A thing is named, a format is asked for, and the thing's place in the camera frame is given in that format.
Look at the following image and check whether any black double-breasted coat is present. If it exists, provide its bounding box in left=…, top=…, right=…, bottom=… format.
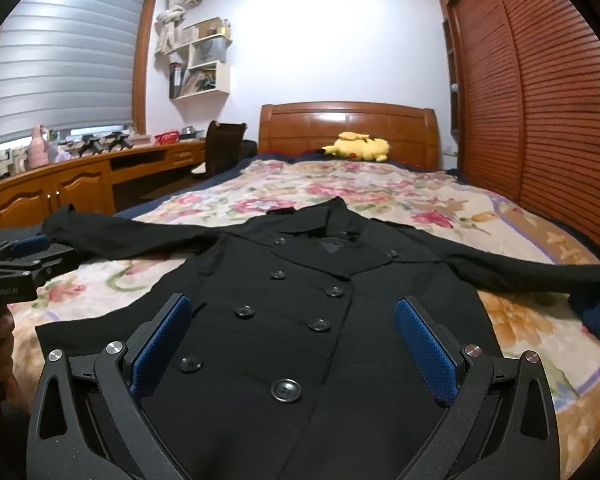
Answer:
left=38, top=198, right=600, bottom=479

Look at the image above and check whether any person's left hand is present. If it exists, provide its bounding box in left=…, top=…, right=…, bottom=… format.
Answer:
left=0, top=307, right=17, bottom=402

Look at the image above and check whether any dark grey garment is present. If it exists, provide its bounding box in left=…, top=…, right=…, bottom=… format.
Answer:
left=0, top=226, right=41, bottom=244

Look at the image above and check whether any wooden desk with cabinets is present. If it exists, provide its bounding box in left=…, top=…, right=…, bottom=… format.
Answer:
left=0, top=140, right=204, bottom=229

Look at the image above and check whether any pink figurine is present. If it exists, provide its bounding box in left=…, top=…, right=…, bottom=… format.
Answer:
left=28, top=125, right=50, bottom=169

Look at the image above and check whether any floral bed blanket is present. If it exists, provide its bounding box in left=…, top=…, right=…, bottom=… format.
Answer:
left=12, top=158, right=600, bottom=477

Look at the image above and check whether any red basket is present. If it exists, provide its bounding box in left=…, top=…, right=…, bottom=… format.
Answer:
left=154, top=130, right=180, bottom=145

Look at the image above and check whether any grey window blind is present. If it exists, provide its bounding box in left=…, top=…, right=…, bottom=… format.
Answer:
left=0, top=0, right=146, bottom=144

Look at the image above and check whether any dark brown chair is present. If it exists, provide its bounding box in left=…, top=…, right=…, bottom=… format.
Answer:
left=192, top=122, right=248, bottom=179

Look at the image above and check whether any black binder on shelf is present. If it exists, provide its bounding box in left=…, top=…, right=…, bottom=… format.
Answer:
left=169, top=62, right=183, bottom=100

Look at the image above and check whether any yellow Pikachu plush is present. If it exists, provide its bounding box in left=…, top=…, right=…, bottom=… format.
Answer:
left=322, top=132, right=390, bottom=162

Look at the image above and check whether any wooden bed headboard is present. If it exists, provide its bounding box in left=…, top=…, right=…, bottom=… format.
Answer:
left=258, top=101, right=441, bottom=171

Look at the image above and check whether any brown louvered wardrobe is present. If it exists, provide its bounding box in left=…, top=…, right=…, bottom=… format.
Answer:
left=440, top=0, right=600, bottom=248

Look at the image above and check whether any white tied curtain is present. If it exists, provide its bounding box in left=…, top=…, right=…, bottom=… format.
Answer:
left=155, top=0, right=201, bottom=55

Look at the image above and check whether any white wall shelf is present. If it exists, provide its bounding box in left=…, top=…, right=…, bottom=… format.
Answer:
left=169, top=18, right=233, bottom=101

